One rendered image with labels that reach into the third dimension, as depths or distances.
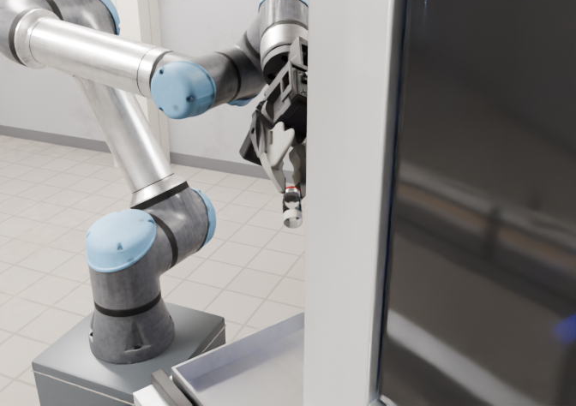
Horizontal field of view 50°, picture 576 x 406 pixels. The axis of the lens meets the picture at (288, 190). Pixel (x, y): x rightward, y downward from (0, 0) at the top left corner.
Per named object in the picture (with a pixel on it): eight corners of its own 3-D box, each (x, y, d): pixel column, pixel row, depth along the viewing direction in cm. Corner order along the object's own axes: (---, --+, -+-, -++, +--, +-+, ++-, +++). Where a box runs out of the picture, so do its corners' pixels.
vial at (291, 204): (296, 231, 70) (294, 201, 73) (307, 221, 69) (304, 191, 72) (279, 225, 69) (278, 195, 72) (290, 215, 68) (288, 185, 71)
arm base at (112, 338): (71, 350, 110) (63, 303, 106) (123, 306, 123) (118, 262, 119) (143, 373, 105) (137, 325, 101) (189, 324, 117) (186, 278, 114)
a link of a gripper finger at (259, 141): (254, 146, 72) (257, 97, 78) (247, 153, 73) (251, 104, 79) (288, 161, 74) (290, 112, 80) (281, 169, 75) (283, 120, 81)
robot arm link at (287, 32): (250, 54, 87) (298, 76, 91) (250, 75, 85) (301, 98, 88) (278, 14, 83) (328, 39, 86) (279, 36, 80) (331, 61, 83)
